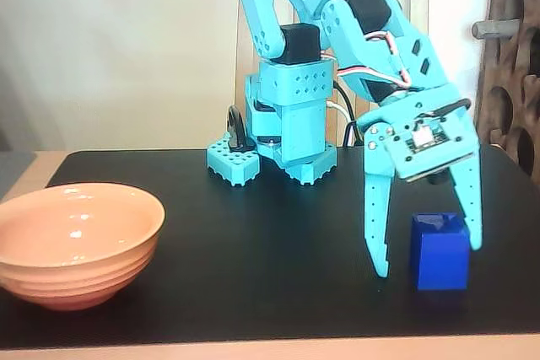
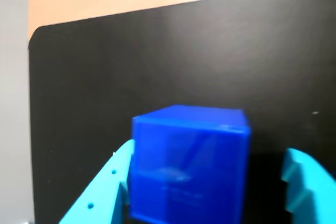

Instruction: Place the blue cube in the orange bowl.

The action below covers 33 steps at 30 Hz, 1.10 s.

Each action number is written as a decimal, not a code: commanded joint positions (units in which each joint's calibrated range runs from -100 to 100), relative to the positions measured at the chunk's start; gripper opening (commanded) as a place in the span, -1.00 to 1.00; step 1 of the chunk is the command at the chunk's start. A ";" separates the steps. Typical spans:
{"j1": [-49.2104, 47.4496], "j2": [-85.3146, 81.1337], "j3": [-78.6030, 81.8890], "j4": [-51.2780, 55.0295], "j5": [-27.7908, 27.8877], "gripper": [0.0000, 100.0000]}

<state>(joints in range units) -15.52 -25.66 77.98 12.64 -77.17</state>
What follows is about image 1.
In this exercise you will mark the cyan wrist camera mount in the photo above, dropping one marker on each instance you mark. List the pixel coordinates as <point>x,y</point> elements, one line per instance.
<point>455,145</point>

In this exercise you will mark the orange bowl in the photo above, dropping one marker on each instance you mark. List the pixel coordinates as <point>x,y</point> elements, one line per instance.
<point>80,250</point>

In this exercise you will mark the cyan gripper finger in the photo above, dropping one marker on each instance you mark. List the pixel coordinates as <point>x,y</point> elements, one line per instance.
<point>375,208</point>
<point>470,195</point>

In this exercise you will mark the cyan robot arm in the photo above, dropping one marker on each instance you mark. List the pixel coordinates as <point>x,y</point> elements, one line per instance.
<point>295,124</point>

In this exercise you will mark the black table mat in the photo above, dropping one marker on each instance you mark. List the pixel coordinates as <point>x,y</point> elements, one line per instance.
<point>253,284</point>

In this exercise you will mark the blue cube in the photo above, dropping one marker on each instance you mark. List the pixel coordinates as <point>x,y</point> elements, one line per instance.
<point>439,259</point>

